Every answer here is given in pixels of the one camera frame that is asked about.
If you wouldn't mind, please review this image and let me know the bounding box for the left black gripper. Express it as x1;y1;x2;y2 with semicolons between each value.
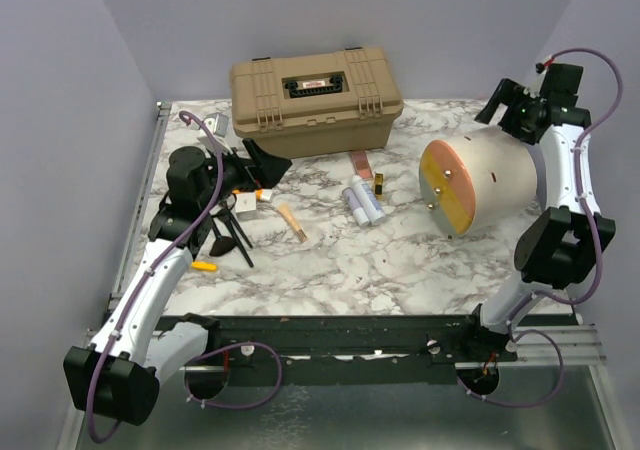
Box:
199;137;292;212

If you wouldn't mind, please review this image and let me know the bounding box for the black round makeup brush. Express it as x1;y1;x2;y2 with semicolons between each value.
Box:
216;210;254;268

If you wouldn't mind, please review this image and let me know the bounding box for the white round makeup organizer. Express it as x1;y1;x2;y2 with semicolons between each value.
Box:
418;126;537;236

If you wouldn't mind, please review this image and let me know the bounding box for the black fan makeup brush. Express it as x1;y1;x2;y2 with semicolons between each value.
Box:
209;216;236;257

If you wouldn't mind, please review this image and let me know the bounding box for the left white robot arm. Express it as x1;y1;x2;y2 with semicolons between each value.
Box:
63;139;292;426

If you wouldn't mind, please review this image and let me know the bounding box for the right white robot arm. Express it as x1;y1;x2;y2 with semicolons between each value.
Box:
459;62;616;361

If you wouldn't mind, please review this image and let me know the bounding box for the black thin makeup brush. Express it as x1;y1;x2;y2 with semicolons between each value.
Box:
218;201;253;248

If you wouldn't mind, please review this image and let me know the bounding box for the orange white cream tube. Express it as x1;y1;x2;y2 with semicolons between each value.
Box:
244;189;273;203

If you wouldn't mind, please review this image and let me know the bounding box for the small white box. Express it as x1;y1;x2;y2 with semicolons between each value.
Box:
234;192;258;221

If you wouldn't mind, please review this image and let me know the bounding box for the beige concealer tube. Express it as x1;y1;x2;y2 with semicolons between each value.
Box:
277;203;307;243

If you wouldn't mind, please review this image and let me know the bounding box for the tan plastic toolbox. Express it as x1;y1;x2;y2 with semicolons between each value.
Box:
229;47;404;159

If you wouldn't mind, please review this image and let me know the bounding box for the pink blush palette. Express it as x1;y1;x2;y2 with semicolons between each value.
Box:
349;150;374;180

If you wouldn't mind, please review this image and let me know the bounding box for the lavender small bottle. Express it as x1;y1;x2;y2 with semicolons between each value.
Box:
342;187;371;227

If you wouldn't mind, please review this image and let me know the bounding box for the gold black lipstick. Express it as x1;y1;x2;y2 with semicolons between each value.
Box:
373;173;384;200

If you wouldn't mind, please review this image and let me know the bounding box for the white spray bottle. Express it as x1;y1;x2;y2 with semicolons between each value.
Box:
350;175;386;226

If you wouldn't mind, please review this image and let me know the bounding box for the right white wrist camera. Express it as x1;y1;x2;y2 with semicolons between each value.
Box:
522;58;554;102

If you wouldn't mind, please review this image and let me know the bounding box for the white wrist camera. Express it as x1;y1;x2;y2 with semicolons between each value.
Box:
203;112;231;152
522;58;554;102

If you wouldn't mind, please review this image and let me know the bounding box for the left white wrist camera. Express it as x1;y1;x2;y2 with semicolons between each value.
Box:
203;112;231;152

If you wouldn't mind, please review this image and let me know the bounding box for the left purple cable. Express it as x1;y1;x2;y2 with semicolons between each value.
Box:
85;110;284;444

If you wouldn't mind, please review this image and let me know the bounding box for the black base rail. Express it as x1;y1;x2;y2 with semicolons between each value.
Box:
149;313;521;386

